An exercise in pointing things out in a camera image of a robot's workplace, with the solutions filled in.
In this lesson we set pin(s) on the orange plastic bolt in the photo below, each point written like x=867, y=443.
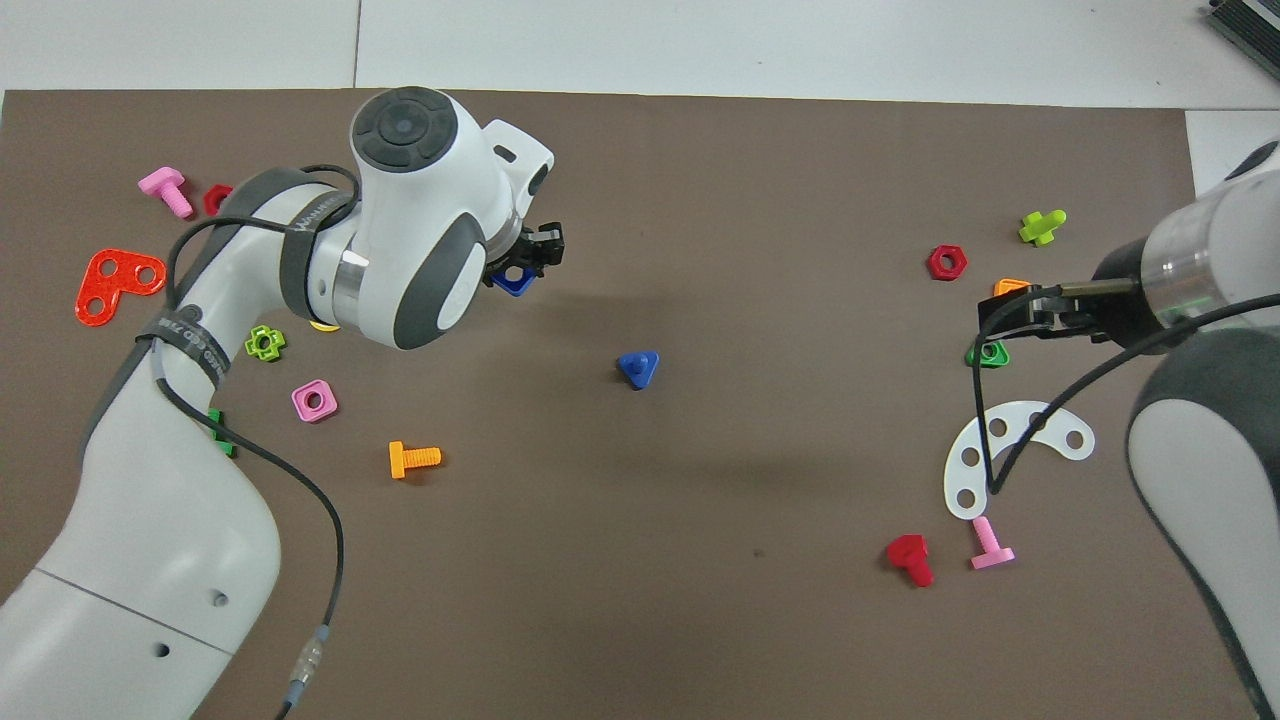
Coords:
x=400, y=460

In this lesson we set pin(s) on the yellow three-hole strip plate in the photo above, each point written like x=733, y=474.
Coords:
x=322, y=326

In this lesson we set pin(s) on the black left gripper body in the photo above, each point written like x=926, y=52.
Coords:
x=508, y=255

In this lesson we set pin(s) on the grey finned metal device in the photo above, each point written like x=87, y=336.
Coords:
x=1250, y=20

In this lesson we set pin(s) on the green plastic bolt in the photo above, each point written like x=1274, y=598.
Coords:
x=222, y=440

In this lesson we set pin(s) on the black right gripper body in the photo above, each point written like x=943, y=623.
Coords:
x=1120, y=310

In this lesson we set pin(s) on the blue square plastic nut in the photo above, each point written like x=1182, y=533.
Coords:
x=520, y=287

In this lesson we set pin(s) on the pink square plastic nut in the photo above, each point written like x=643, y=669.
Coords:
x=327, y=410

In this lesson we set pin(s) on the orange square plastic nut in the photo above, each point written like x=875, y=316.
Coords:
x=1010, y=286

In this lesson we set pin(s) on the pink plastic bolt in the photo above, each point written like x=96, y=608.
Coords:
x=990, y=553
x=165, y=185

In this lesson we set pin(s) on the lime cross-shaped plastic nut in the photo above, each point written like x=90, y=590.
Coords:
x=277, y=343

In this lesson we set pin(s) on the lime cross-head plastic bolt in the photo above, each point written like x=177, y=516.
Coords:
x=1040, y=230

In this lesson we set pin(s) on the brown table mat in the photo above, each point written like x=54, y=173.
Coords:
x=700, y=550

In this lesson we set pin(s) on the blue triangle-head plastic bolt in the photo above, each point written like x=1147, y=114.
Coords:
x=638, y=368

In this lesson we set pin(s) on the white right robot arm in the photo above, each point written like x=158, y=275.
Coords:
x=1200, y=450

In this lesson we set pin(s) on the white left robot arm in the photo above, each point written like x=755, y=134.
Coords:
x=150, y=520

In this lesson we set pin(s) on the white curved perforated plate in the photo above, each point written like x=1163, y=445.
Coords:
x=1055, y=425

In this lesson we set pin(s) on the orange heart-shaped plate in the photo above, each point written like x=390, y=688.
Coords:
x=122, y=285

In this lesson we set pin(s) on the red hexagonal plastic nut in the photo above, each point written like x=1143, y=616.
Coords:
x=211, y=196
x=934, y=268

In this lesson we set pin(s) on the green triangle plastic nut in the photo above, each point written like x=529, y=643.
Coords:
x=975, y=360

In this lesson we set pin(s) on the red plastic bolt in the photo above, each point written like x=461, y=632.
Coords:
x=908, y=552

